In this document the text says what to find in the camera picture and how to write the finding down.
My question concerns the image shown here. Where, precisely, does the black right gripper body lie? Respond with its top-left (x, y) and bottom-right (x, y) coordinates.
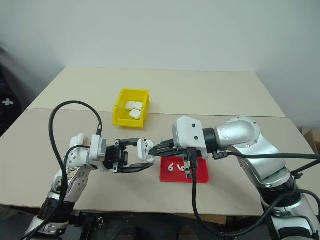
top-left (168, 139), bottom-right (202, 180)

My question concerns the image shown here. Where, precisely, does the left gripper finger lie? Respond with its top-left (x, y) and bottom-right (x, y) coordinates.
top-left (119, 162), bottom-right (156, 174)
top-left (118, 137), bottom-right (142, 149)

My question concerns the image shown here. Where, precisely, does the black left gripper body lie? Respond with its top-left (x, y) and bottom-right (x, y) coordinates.
top-left (104, 139), bottom-right (131, 174)

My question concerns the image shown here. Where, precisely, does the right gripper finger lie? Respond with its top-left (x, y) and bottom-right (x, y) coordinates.
top-left (149, 147), bottom-right (177, 159)
top-left (149, 139), bottom-right (175, 154)

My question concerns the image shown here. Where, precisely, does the yellow plastic bin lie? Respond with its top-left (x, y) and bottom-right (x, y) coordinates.
top-left (111, 87), bottom-right (151, 129)

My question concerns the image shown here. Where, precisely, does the brown cardboard box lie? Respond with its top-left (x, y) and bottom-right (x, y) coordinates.
top-left (301, 127), bottom-right (320, 154)

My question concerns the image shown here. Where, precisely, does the red plastic tray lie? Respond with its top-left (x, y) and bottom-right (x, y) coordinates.
top-left (159, 156), bottom-right (211, 184)

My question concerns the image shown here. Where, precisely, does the dark bulky object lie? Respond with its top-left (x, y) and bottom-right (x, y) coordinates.
top-left (0, 47), bottom-right (26, 138)

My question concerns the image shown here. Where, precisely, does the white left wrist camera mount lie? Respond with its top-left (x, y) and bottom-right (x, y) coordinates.
top-left (89, 134), bottom-right (109, 174)

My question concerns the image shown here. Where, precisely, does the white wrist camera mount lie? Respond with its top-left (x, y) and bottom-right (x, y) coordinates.
top-left (89, 134), bottom-right (109, 174)
top-left (171, 116), bottom-right (209, 160)

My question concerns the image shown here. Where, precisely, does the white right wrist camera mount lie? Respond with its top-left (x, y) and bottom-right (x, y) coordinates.
top-left (171, 116), bottom-right (209, 160)

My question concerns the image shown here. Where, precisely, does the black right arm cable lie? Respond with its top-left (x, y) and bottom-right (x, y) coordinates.
top-left (184, 146), bottom-right (320, 237)

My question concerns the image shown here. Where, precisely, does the black metal table frame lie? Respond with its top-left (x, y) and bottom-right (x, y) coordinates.
top-left (68, 210), bottom-right (270, 240)

